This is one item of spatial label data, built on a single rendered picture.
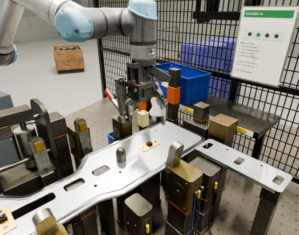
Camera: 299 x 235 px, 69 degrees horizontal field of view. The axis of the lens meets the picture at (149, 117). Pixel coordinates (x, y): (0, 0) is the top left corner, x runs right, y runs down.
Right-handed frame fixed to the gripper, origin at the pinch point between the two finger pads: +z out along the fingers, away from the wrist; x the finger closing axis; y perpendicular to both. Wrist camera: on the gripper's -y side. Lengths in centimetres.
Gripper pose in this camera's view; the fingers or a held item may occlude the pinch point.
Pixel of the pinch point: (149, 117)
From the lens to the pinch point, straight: 74.8
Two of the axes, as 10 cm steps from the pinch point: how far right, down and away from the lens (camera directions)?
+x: 6.8, 3.3, -6.5
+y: -7.3, 3.1, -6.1
